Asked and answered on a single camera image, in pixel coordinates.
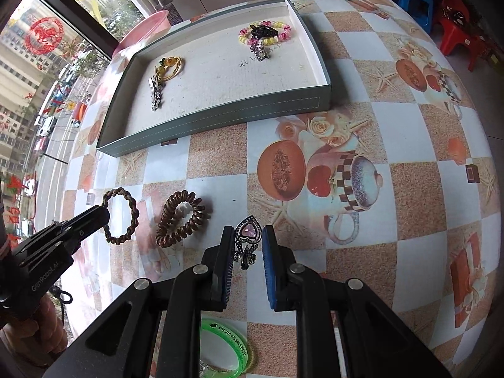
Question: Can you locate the person's left hand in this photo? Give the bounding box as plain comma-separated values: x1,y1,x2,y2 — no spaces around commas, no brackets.
0,293,67,361

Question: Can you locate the checked printed tablecloth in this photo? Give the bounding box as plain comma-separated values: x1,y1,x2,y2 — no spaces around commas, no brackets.
62,0,497,378

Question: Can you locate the black claw hair clip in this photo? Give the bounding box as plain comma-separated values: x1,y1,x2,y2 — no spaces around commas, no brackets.
250,25,281,42

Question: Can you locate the brown spiral hair tie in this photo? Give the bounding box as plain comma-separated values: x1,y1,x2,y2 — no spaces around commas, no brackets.
155,190,206,249

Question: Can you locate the red horse window decal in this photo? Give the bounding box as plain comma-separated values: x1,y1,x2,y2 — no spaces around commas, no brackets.
23,16,66,53

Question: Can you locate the pink plastic basin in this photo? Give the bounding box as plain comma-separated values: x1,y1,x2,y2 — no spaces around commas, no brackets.
112,10,171,59

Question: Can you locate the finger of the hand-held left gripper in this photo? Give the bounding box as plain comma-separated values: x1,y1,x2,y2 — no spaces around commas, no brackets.
59,204,111,245

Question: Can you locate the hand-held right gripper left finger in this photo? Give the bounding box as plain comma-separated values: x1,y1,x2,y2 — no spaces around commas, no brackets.
77,225,237,378

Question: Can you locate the brown braided hair tie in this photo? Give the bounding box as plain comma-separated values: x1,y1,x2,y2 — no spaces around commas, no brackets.
101,187,138,245

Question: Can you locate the yellow flower hair tie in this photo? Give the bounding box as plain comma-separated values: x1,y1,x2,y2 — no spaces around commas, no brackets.
153,57,185,83

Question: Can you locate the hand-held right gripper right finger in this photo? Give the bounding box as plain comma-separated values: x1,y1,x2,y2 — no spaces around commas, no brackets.
262,225,451,378

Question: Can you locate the grey cardboard tray box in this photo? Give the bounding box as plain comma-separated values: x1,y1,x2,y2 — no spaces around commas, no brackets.
96,0,331,159

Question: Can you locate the silver metal hair clip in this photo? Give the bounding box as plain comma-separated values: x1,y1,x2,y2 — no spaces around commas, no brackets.
147,78,164,112

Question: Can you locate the blue plastic stool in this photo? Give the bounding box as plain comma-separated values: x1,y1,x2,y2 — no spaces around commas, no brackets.
398,0,434,35

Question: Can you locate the silver heart brooch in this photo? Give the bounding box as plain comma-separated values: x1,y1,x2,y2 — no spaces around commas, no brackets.
232,215,261,270

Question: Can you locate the red plastic stool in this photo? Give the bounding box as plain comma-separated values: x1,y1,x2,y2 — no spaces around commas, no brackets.
437,0,489,72

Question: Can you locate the green plastic bangle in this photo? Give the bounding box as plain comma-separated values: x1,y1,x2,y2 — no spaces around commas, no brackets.
199,317,253,376

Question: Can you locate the pastel spiral hair tie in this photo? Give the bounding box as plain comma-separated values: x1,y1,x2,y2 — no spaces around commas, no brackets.
237,20,292,47

